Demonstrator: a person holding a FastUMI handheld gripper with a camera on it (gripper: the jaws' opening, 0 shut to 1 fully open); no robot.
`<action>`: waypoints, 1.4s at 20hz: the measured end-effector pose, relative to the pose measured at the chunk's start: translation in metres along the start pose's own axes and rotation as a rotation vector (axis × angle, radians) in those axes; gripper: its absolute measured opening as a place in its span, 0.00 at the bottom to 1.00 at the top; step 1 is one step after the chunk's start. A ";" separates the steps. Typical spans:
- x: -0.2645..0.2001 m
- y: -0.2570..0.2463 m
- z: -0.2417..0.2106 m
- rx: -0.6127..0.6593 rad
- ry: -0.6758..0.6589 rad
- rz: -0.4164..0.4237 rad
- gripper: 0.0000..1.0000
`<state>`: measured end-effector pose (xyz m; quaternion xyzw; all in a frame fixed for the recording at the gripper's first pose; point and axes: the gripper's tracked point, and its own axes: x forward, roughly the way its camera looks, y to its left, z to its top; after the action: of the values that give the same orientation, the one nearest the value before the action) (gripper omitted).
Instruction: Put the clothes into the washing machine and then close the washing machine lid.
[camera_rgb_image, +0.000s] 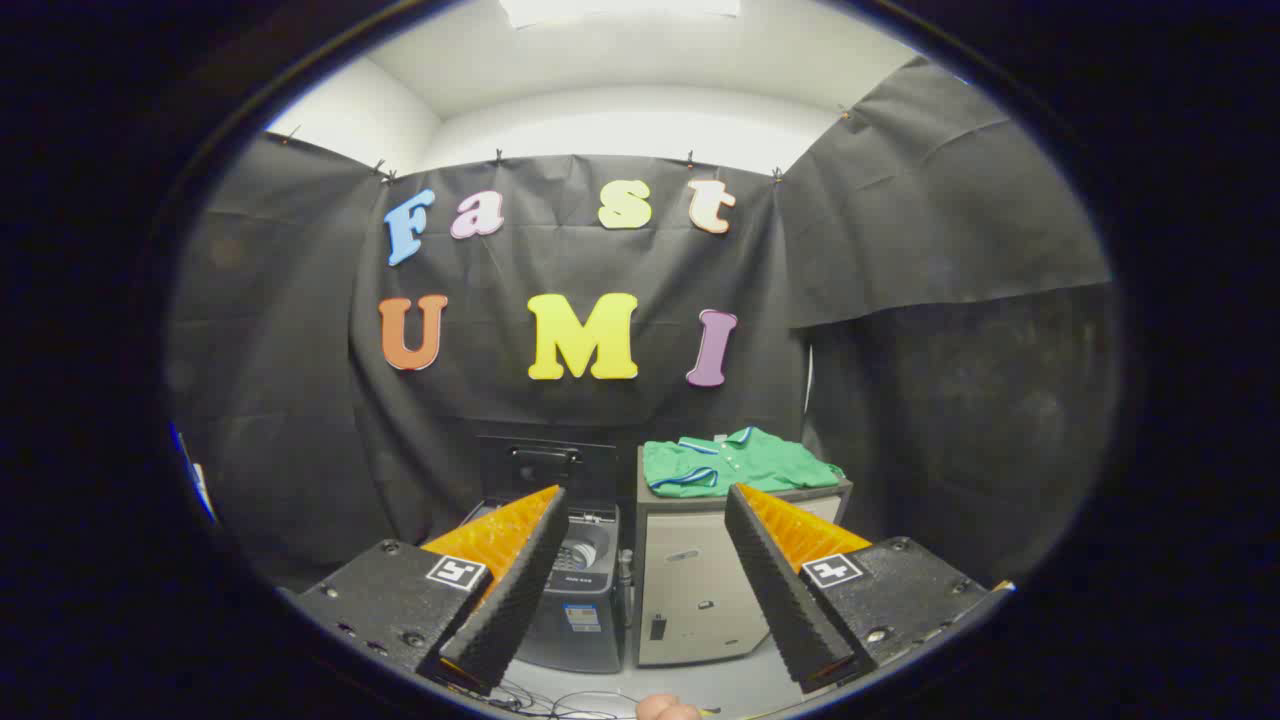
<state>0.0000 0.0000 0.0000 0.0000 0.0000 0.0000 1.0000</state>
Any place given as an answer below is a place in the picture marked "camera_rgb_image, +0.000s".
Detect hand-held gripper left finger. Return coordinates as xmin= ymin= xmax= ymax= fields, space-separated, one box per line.
xmin=295 ymin=484 xmax=571 ymax=698

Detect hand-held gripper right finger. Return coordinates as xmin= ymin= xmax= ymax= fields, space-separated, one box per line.
xmin=724 ymin=483 xmax=1013 ymax=695

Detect dark grey washing machine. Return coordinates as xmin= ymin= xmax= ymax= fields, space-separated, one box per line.
xmin=462 ymin=437 xmax=629 ymax=674

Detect dark washing machine lid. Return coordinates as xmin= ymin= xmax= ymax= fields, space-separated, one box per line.
xmin=478 ymin=437 xmax=619 ymax=509

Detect green polo shirt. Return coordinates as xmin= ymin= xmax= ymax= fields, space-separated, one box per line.
xmin=642 ymin=427 xmax=846 ymax=499

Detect grey cabinet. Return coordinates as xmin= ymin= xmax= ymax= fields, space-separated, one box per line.
xmin=632 ymin=447 xmax=854 ymax=668

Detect black backdrop cloth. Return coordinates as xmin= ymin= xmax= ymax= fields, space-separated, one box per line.
xmin=165 ymin=55 xmax=1116 ymax=591

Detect white and blue object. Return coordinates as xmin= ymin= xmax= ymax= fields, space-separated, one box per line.
xmin=170 ymin=420 xmax=217 ymax=523

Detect thin black cables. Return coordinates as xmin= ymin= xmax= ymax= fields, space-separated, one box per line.
xmin=480 ymin=680 xmax=641 ymax=720

